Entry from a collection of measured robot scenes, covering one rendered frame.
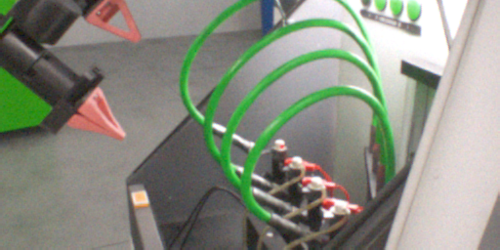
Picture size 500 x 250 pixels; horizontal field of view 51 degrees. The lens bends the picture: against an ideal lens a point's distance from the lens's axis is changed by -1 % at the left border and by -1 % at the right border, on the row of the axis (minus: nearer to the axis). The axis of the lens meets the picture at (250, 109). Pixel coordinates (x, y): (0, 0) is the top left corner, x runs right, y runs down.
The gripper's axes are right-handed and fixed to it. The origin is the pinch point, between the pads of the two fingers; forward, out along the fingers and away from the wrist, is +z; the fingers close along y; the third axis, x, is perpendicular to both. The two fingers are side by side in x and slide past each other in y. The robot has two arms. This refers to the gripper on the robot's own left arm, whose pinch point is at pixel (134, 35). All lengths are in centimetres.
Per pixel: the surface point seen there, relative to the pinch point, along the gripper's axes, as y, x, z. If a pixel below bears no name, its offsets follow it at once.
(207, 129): -6.7, 2.5, 18.6
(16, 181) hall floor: 255, 122, -16
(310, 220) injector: -8.1, 1.8, 40.5
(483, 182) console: -41, -14, 39
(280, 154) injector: 5.5, -2.6, 33.0
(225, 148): -14.1, 2.5, 21.6
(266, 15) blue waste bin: 615, -129, 41
